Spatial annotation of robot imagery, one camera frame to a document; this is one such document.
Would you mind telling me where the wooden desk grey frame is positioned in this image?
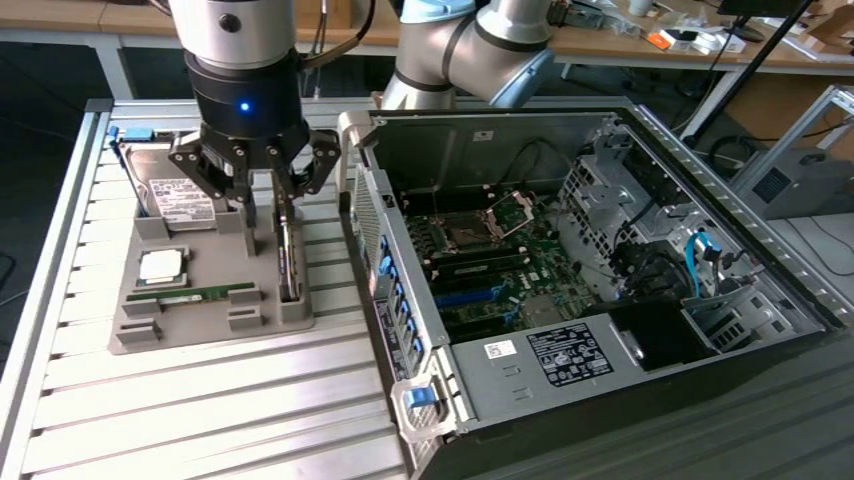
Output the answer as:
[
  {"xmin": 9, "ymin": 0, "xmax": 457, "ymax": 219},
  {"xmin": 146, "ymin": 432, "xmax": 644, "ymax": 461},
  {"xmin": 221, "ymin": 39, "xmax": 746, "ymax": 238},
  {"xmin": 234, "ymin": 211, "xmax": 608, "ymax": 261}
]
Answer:
[{"xmin": 0, "ymin": 0, "xmax": 401, "ymax": 100}]

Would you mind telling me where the small white box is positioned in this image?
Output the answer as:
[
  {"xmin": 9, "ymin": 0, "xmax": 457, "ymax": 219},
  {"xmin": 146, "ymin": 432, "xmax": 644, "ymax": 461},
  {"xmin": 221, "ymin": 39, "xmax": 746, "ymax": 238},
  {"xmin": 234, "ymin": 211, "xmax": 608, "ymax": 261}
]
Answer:
[{"xmin": 689, "ymin": 30, "xmax": 748, "ymax": 55}]

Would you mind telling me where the black tripod pole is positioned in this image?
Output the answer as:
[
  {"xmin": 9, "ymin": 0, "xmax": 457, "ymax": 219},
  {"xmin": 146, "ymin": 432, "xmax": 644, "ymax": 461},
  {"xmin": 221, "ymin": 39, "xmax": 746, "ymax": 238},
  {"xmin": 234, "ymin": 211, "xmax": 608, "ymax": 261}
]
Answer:
[{"xmin": 679, "ymin": 0, "xmax": 820, "ymax": 141}]

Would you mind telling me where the black graphics card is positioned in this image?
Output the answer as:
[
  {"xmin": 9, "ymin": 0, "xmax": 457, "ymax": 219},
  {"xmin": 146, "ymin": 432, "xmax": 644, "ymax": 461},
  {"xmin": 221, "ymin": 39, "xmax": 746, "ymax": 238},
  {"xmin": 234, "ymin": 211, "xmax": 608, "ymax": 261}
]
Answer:
[{"xmin": 269, "ymin": 169, "xmax": 307, "ymax": 305}]

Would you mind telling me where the green motherboard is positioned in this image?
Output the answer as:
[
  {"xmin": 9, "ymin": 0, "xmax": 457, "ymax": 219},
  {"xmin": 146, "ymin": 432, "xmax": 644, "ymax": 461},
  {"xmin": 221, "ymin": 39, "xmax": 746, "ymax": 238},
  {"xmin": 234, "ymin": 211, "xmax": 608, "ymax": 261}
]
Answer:
[{"xmin": 403, "ymin": 192, "xmax": 601, "ymax": 341}]

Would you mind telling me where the perforated metal drive cage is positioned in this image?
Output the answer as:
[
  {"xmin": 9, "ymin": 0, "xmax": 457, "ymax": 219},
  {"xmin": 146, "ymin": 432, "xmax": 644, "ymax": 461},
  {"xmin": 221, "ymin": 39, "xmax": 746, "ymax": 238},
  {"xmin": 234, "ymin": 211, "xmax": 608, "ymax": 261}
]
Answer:
[{"xmin": 556, "ymin": 152, "xmax": 661, "ymax": 281}]

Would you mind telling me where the metal socket cover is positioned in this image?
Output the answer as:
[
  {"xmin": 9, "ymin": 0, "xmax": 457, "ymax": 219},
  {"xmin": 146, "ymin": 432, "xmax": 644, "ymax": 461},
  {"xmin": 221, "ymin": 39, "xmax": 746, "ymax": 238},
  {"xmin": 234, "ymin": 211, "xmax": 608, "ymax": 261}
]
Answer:
[{"xmin": 483, "ymin": 192, "xmax": 539, "ymax": 239}]

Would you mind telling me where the brown cardboard box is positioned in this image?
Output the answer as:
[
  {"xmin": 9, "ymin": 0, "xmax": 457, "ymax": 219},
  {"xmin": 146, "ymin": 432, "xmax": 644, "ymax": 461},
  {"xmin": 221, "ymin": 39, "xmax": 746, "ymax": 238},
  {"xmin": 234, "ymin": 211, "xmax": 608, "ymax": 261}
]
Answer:
[{"xmin": 296, "ymin": 0, "xmax": 353, "ymax": 30}]

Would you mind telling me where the brown cardboard piece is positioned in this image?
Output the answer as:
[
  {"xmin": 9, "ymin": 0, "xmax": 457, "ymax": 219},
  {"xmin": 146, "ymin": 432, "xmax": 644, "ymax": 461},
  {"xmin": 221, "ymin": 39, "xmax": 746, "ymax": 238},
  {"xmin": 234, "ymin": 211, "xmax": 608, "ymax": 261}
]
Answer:
[{"xmin": 803, "ymin": 0, "xmax": 854, "ymax": 49}]

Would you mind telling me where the blue case latch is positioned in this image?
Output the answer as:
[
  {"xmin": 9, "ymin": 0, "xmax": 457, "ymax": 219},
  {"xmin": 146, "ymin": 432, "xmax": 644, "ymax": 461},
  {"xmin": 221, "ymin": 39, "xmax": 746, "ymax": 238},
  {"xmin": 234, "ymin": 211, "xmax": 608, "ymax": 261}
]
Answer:
[{"xmin": 401, "ymin": 387, "xmax": 439, "ymax": 409}]

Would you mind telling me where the silver CPU chip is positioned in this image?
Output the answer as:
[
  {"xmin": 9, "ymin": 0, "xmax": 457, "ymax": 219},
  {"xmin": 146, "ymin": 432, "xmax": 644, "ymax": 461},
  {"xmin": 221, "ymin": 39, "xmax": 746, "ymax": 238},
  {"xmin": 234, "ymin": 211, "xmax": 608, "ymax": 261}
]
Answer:
[{"xmin": 136, "ymin": 248, "xmax": 188, "ymax": 287}]

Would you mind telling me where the black wire bundle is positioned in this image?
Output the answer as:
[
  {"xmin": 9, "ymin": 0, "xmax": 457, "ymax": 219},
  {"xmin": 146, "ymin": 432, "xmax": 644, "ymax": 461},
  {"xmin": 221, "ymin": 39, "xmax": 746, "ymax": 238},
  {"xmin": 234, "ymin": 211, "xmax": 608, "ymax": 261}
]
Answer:
[{"xmin": 609, "ymin": 239, "xmax": 688, "ymax": 302}]

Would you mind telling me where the cluttered wooden desk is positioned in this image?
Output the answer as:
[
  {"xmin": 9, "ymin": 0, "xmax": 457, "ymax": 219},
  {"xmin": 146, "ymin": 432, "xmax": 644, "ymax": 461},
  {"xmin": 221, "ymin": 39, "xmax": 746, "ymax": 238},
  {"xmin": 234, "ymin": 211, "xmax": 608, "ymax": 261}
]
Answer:
[{"xmin": 552, "ymin": 0, "xmax": 854, "ymax": 142}]

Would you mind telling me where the blue expansion slot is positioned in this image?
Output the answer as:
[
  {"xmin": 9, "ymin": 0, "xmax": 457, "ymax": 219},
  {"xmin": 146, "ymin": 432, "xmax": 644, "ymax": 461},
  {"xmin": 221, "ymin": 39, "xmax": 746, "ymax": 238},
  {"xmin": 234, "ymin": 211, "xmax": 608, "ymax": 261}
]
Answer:
[{"xmin": 432, "ymin": 284, "xmax": 509, "ymax": 309}]

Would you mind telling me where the aluminium profile frame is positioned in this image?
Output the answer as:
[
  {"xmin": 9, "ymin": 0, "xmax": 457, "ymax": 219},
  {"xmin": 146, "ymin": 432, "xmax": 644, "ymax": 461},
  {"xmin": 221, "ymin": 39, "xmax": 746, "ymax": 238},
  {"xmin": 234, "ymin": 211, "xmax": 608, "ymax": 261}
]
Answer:
[{"xmin": 730, "ymin": 84, "xmax": 854, "ymax": 187}]

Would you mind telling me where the grey metal disk bay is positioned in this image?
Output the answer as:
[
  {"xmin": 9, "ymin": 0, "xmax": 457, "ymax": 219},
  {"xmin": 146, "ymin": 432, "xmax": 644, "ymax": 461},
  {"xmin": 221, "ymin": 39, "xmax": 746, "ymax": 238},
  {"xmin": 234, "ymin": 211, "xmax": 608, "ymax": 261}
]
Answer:
[{"xmin": 679, "ymin": 284, "xmax": 783, "ymax": 355}]

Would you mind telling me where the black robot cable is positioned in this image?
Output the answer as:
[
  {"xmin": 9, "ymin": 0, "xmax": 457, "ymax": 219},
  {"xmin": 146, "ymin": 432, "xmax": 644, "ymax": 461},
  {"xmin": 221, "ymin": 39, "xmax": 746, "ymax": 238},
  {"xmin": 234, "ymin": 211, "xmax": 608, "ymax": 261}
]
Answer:
[{"xmin": 296, "ymin": 0, "xmax": 379, "ymax": 99}]

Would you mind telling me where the grey parts rack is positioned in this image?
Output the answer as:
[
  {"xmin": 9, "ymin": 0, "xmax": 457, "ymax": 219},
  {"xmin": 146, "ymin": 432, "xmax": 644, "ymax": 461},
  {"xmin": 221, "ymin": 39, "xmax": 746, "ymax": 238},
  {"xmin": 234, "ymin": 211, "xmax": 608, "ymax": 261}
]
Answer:
[{"xmin": 106, "ymin": 160, "xmax": 317, "ymax": 356}]

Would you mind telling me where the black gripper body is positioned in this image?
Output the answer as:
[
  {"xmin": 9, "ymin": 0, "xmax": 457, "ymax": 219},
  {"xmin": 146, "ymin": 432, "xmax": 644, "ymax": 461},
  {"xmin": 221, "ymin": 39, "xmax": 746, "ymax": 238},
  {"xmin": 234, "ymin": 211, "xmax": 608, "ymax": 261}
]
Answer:
[{"xmin": 184, "ymin": 47, "xmax": 311, "ymax": 174}]

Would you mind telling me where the black RAM slot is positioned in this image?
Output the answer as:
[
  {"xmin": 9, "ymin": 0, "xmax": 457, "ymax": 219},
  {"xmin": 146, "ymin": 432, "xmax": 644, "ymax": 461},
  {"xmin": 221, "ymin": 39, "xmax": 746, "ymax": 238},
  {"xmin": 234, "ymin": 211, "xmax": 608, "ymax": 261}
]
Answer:
[
  {"xmin": 424, "ymin": 249, "xmax": 529, "ymax": 271},
  {"xmin": 431, "ymin": 263, "xmax": 512, "ymax": 282}
]

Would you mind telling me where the CPU socket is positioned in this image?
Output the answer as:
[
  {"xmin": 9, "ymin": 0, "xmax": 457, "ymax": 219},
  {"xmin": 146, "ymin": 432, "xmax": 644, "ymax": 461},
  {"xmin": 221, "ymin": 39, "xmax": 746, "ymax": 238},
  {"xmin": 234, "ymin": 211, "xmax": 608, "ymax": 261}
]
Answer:
[{"xmin": 431, "ymin": 212, "xmax": 499, "ymax": 250}]

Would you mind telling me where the green RAM stick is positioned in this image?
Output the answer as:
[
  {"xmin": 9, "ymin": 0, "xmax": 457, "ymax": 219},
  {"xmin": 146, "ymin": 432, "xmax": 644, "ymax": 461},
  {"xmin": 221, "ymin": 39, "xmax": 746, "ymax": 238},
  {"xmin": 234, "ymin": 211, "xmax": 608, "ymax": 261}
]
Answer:
[{"xmin": 125, "ymin": 282, "xmax": 258, "ymax": 304}]

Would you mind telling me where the grey computer tower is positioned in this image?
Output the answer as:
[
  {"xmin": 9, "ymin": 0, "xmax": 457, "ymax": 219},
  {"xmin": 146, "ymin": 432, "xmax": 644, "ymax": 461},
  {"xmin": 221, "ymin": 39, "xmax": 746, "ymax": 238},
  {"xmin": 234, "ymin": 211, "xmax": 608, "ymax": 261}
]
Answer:
[{"xmin": 730, "ymin": 147, "xmax": 854, "ymax": 221}]

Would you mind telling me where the black monitor with stand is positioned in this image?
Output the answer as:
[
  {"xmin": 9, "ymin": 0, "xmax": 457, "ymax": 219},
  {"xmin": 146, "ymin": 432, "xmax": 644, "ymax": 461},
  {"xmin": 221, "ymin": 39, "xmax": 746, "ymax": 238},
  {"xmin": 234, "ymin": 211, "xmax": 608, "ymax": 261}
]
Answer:
[{"xmin": 716, "ymin": 0, "xmax": 802, "ymax": 43}]

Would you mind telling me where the open black PC case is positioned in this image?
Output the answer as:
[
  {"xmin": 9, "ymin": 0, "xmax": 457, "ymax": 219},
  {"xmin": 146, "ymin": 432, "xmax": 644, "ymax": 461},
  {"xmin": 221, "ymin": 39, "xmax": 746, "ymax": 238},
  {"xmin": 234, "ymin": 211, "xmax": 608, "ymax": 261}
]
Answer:
[{"xmin": 335, "ymin": 95, "xmax": 846, "ymax": 480}]

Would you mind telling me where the silver hard disk drive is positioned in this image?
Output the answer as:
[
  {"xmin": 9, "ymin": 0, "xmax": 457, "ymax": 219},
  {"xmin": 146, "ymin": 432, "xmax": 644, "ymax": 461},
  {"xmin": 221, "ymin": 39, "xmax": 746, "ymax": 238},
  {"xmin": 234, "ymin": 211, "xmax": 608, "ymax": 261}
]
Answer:
[{"xmin": 125, "ymin": 142, "xmax": 225, "ymax": 232}]

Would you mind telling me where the grey power supply unit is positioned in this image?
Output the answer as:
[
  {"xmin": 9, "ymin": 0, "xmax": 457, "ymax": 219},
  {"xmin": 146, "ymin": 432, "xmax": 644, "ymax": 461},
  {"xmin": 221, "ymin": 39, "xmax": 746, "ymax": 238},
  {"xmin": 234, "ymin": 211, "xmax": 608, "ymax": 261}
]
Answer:
[{"xmin": 449, "ymin": 313, "xmax": 645, "ymax": 431}]

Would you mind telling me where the blue SATA wire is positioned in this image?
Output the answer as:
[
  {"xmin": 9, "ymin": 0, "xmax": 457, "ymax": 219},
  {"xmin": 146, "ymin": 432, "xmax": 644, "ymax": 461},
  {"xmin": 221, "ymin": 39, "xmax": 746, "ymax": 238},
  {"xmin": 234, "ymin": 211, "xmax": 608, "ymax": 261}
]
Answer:
[{"xmin": 681, "ymin": 227, "xmax": 723, "ymax": 301}]

